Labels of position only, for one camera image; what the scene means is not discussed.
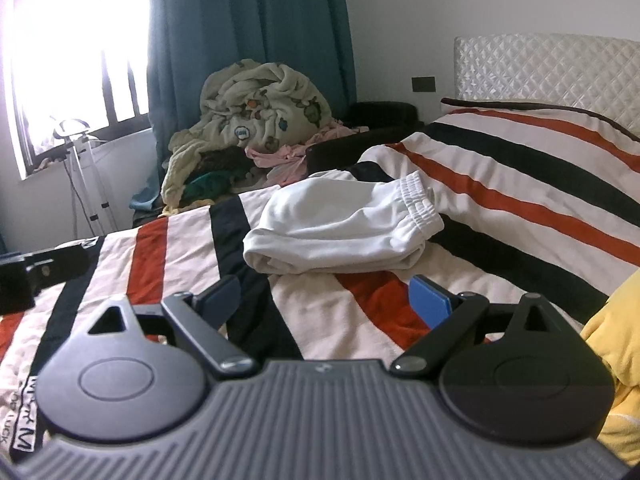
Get blue cloth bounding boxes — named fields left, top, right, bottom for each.
left=128, top=186, right=162, bottom=214

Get striped blanket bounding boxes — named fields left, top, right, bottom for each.
left=0, top=97, right=640, bottom=463

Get cream printed blanket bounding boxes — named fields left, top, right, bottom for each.
left=160, top=59, right=334, bottom=211

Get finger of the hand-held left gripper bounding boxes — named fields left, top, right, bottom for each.
left=27, top=243, right=91, bottom=292

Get teal curtain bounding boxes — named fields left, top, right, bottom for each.
left=145, top=0, right=359, bottom=201

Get dark brown furniture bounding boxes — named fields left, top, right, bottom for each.
left=305, top=130, right=417, bottom=177

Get yellow cloth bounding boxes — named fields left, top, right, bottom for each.
left=579, top=269, right=640, bottom=467

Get white shorts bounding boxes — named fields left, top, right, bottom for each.
left=242, top=170, right=445, bottom=276

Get green cloth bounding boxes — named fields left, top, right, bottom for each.
left=181, top=170, right=237, bottom=207

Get dark brown cloth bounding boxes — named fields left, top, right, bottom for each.
left=196, top=146, right=252, bottom=182

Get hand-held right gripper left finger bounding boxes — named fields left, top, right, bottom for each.
left=86, top=275, right=254, bottom=375

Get pink cloth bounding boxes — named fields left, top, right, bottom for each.
left=245, top=120, right=369, bottom=187

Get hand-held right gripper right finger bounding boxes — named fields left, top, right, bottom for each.
left=391, top=275, right=566, bottom=376

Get window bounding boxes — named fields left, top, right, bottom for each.
left=0, top=0, right=152, bottom=181

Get white tripod stand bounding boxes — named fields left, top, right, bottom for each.
left=51, top=117, right=119, bottom=235

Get white quilted headboard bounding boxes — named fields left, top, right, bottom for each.
left=453, top=32, right=640, bottom=137

